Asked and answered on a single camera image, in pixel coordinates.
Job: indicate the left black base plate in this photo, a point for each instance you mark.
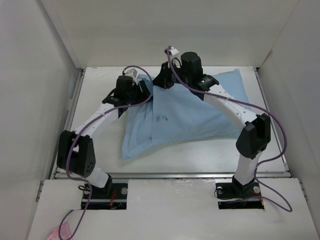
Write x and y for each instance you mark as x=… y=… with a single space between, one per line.
x=118 y=190

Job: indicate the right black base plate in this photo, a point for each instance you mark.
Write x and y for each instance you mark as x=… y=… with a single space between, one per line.
x=230 y=190

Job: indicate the light blue pillowcase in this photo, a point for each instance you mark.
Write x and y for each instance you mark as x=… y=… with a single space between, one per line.
x=174 y=115

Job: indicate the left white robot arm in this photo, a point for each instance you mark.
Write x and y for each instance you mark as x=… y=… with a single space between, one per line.
x=76 y=151

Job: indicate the aluminium front rail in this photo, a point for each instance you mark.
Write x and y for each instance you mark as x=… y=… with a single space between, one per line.
x=204 y=175

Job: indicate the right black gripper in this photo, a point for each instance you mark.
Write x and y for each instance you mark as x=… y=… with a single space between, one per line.
x=162 y=79

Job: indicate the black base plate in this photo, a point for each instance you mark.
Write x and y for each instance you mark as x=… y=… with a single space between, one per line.
x=230 y=190
x=118 y=190

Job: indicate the pink plastic bag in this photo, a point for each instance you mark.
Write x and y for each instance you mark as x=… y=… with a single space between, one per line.
x=64 y=231

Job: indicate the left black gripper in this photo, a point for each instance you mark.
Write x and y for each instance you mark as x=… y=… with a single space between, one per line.
x=141 y=90

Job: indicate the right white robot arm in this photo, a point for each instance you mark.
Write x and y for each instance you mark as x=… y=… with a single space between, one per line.
x=255 y=129

